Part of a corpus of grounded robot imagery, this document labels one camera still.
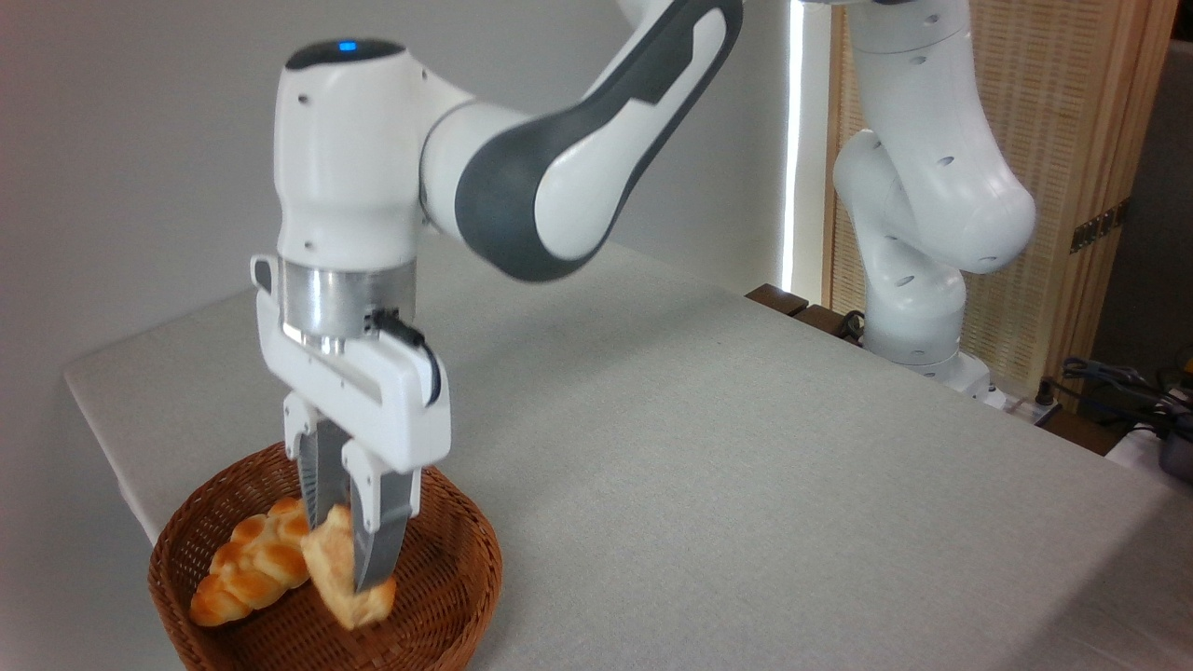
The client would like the white power strip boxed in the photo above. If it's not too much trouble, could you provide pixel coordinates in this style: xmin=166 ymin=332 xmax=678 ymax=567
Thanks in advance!
xmin=986 ymin=384 xmax=1063 ymax=428

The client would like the wooden bamboo folding screen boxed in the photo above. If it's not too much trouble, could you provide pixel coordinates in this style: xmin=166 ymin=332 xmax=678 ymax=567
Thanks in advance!
xmin=822 ymin=0 xmax=1180 ymax=404

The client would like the grey fabric tablecloth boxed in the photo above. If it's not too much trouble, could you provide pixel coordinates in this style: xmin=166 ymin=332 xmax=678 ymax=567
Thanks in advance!
xmin=63 ymin=228 xmax=1193 ymax=671

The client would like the black cable bundle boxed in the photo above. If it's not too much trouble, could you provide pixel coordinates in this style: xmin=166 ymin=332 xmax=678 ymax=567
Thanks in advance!
xmin=1061 ymin=355 xmax=1193 ymax=441

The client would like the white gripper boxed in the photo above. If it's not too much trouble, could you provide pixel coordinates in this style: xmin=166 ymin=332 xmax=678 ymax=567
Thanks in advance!
xmin=249 ymin=254 xmax=454 ymax=594

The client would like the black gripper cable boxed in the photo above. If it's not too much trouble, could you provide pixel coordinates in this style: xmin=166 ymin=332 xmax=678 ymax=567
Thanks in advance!
xmin=367 ymin=308 xmax=443 ymax=409

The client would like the brown wicker basket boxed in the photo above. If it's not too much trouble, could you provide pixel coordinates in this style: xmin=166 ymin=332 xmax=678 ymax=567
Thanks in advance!
xmin=147 ymin=440 xmax=504 ymax=671

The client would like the pale rectangular bread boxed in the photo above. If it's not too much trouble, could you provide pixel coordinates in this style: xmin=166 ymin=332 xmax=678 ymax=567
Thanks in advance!
xmin=300 ymin=503 xmax=398 ymax=631

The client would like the braided golden bread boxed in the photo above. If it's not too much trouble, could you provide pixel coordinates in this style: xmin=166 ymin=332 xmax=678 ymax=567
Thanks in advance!
xmin=189 ymin=497 xmax=313 ymax=628

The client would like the dark metal screen hinge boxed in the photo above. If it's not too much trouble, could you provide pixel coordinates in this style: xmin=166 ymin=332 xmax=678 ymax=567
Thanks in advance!
xmin=1069 ymin=199 xmax=1131 ymax=254

